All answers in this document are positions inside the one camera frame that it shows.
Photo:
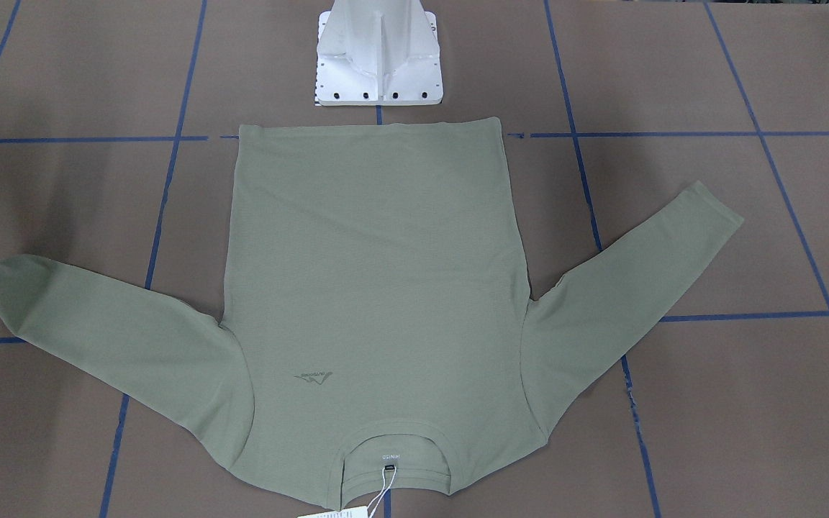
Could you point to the olive green long-sleeve shirt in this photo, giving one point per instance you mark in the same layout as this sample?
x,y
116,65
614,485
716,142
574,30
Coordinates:
x,y
378,324

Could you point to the white paper price tag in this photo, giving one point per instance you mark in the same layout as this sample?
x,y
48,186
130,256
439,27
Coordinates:
x,y
350,512

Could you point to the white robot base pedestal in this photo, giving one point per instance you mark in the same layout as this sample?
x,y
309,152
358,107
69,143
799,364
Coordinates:
x,y
378,53

